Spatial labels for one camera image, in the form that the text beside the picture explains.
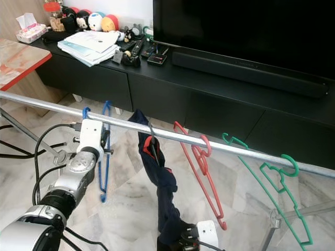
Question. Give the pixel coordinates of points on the blue plastic clothes hanger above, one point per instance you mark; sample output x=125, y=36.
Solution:
x=108, y=167

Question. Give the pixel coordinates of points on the stack of white papers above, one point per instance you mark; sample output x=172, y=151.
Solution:
x=89, y=46

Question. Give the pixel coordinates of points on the small black electronic device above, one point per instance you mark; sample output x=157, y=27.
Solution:
x=157, y=55

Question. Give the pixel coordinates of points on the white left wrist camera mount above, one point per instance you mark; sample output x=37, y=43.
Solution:
x=90, y=136

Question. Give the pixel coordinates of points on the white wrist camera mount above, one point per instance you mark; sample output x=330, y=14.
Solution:
x=90, y=136
x=208, y=232

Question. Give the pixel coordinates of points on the black white mouse plush toy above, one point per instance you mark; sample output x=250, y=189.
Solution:
x=81, y=21

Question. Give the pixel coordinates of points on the silver metal clothes rack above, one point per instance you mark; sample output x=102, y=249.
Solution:
x=42, y=104

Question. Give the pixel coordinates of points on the black round plush toy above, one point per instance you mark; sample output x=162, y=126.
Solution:
x=68, y=19

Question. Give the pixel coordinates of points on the hanger with dark hook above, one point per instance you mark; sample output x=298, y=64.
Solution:
x=152, y=130

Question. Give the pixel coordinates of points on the black television cabinet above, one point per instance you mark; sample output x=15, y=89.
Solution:
x=162, y=99

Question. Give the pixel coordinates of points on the black flat screen television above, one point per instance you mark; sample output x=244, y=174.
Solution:
x=241, y=31

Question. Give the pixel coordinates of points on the red lidded snack jar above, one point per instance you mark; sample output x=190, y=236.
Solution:
x=53, y=21

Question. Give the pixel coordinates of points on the marble top folding table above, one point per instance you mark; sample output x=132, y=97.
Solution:
x=13, y=60

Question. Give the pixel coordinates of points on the green plastic clothes hanger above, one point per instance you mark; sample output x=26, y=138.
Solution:
x=293, y=157

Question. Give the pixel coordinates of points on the small dark figurine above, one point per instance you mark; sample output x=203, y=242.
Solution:
x=131, y=35

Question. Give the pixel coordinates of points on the navy T-shirt white print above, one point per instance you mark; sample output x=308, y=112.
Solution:
x=162, y=183

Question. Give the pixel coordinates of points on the patterned tissue box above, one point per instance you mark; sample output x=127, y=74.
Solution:
x=31, y=34

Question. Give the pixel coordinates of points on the orange round plush toy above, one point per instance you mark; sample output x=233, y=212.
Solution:
x=110, y=23

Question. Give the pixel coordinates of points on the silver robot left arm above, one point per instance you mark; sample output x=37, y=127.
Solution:
x=76, y=180

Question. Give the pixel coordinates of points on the light wooden cabinet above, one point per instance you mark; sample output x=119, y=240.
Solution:
x=10, y=18

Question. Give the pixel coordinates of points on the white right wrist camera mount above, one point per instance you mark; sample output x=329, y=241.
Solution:
x=208, y=232

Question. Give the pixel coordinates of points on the black soundbar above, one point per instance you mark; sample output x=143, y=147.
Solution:
x=241, y=73

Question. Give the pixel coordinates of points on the black remote control holder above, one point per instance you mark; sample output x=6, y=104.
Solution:
x=132, y=53

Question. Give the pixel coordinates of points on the red plastic clothes hanger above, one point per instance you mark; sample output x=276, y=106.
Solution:
x=200, y=159

